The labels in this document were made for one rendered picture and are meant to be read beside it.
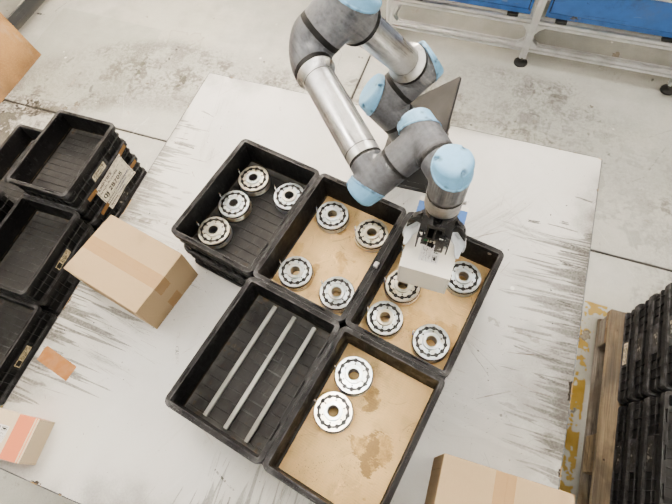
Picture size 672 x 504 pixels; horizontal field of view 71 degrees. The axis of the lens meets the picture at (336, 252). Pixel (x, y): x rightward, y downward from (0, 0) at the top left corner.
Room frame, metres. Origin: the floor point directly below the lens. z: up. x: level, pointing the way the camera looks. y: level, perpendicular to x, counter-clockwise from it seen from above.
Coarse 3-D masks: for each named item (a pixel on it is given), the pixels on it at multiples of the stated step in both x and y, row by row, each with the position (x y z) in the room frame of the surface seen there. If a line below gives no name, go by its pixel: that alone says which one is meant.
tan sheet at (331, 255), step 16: (352, 208) 0.80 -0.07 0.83; (352, 224) 0.74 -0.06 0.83; (304, 240) 0.71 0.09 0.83; (320, 240) 0.70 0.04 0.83; (336, 240) 0.69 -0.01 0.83; (352, 240) 0.69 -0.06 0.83; (288, 256) 0.66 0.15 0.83; (304, 256) 0.65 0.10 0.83; (320, 256) 0.65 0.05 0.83; (336, 256) 0.64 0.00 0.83; (352, 256) 0.63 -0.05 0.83; (368, 256) 0.62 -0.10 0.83; (320, 272) 0.59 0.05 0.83; (336, 272) 0.59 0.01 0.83; (352, 272) 0.58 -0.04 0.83; (320, 304) 0.49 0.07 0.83
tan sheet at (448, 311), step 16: (400, 256) 0.61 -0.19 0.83; (480, 272) 0.52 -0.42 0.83; (400, 288) 0.51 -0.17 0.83; (480, 288) 0.47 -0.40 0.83; (416, 304) 0.45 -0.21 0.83; (432, 304) 0.44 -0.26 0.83; (448, 304) 0.44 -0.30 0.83; (464, 304) 0.43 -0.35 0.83; (384, 320) 0.42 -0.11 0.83; (416, 320) 0.40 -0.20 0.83; (432, 320) 0.40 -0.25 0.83; (448, 320) 0.39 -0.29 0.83; (464, 320) 0.38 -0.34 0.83; (400, 336) 0.36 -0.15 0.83; (448, 352) 0.30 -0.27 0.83
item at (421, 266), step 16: (464, 208) 0.57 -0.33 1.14; (464, 224) 0.53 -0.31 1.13; (416, 256) 0.46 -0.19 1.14; (432, 256) 0.46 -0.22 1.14; (448, 256) 0.45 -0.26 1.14; (400, 272) 0.44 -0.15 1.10; (416, 272) 0.43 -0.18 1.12; (432, 272) 0.42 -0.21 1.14; (448, 272) 0.41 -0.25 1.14; (432, 288) 0.41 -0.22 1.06
